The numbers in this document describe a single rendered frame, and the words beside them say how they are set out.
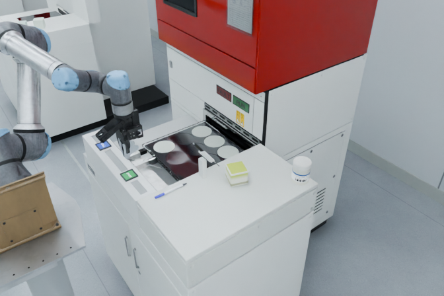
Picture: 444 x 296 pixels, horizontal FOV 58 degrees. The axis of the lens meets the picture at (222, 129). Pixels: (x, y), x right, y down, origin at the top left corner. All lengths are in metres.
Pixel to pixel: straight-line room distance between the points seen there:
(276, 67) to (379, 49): 1.53
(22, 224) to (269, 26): 1.18
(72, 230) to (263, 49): 1.03
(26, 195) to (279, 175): 0.95
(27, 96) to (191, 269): 0.92
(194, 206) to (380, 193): 1.95
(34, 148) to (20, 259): 0.41
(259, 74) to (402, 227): 1.73
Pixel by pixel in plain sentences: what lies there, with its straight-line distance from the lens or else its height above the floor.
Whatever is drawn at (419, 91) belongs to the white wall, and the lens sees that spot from 3.03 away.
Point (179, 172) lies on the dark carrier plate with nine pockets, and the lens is 1.75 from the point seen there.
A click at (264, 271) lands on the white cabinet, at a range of 1.73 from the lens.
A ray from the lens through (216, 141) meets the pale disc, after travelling 1.93.
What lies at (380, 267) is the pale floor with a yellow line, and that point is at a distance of 2.71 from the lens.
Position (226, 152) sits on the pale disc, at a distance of 1.86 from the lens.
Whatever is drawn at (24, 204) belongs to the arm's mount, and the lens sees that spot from 1.63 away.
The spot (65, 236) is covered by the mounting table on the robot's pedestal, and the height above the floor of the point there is 0.82.
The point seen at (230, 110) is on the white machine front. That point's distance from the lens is 1.92.
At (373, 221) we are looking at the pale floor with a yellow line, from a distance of 2.97.
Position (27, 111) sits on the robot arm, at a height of 1.20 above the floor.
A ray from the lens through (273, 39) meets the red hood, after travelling 1.61.
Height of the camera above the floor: 2.01
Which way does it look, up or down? 33 degrees down
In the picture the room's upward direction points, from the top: straight up
